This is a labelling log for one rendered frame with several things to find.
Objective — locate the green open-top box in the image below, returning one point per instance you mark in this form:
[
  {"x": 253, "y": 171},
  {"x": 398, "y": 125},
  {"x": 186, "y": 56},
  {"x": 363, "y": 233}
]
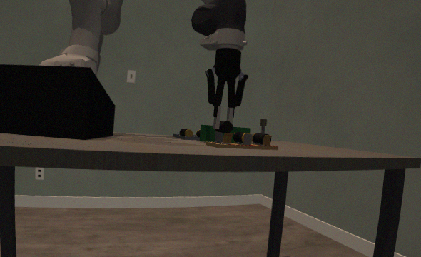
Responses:
[{"x": 208, "y": 133}]

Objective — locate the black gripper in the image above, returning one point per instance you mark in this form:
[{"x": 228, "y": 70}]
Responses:
[{"x": 227, "y": 67}]

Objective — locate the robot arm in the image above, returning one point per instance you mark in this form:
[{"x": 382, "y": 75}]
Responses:
[{"x": 221, "y": 21}]

